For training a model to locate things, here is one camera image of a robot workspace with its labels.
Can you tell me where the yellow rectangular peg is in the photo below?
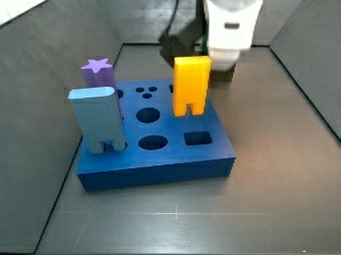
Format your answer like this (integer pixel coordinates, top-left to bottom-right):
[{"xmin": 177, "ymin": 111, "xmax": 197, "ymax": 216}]
[{"xmin": 173, "ymin": 56, "xmax": 212, "ymax": 117}]

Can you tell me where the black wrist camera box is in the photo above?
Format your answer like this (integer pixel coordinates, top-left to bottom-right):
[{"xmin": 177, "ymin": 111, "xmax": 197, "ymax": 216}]
[{"xmin": 159, "ymin": 20, "xmax": 206, "ymax": 67}]

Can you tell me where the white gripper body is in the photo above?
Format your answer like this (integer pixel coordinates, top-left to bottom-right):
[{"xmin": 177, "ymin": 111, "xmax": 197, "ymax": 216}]
[{"xmin": 204, "ymin": 0, "xmax": 264, "ymax": 71}]

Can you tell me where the blue shape sorter block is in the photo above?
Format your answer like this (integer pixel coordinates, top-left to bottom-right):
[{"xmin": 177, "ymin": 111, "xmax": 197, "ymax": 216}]
[{"xmin": 76, "ymin": 79, "xmax": 236, "ymax": 191}]

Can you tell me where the green oval cylinder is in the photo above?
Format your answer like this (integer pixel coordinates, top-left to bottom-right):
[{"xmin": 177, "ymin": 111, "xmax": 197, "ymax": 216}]
[{"xmin": 201, "ymin": 37, "xmax": 208, "ymax": 55}]

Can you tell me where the black camera cable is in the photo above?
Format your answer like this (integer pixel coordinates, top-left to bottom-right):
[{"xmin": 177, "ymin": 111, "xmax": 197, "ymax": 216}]
[{"xmin": 165, "ymin": 0, "xmax": 181, "ymax": 36}]

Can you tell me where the light blue oval peg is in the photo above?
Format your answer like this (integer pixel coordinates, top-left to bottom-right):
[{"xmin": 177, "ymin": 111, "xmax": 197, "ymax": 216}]
[{"xmin": 68, "ymin": 87, "xmax": 126, "ymax": 154}]

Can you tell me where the purple star peg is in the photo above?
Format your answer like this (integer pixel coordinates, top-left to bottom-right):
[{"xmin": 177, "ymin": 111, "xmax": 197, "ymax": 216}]
[{"xmin": 80, "ymin": 58, "xmax": 125, "ymax": 121}]

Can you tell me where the black curved cradle fixture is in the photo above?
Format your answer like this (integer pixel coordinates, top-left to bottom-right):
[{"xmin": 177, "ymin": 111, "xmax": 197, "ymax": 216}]
[{"xmin": 210, "ymin": 66, "xmax": 236, "ymax": 83}]

